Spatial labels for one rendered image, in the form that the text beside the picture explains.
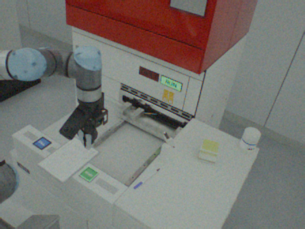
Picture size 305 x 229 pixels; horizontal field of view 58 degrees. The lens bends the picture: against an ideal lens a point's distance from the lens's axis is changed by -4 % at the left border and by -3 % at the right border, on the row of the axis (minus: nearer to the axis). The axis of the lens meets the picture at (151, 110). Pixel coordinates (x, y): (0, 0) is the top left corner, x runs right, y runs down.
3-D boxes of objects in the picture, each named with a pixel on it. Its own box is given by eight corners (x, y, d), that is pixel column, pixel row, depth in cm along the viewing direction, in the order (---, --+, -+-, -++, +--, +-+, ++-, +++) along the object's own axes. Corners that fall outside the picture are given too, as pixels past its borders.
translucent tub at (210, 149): (199, 148, 123) (203, 137, 119) (216, 153, 121) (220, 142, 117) (197, 160, 117) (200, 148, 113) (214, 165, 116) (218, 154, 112)
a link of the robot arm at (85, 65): (77, 41, 80) (106, 46, 80) (79, 75, 87) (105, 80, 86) (66, 53, 74) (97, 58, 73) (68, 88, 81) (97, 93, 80)
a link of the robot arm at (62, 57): (26, 45, 74) (64, 51, 73) (45, 46, 85) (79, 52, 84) (23, 74, 75) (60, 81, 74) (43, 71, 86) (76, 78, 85)
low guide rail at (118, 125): (131, 114, 160) (131, 110, 158) (134, 116, 160) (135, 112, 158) (66, 167, 125) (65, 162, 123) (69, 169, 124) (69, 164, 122)
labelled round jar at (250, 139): (241, 140, 130) (248, 124, 125) (255, 146, 128) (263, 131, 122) (236, 148, 125) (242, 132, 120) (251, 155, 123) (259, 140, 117)
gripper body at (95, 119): (108, 124, 95) (109, 94, 88) (90, 137, 89) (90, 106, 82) (91, 114, 98) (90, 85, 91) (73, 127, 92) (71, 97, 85)
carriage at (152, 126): (125, 109, 159) (125, 105, 157) (182, 138, 145) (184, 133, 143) (116, 116, 153) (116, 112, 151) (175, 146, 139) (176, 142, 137)
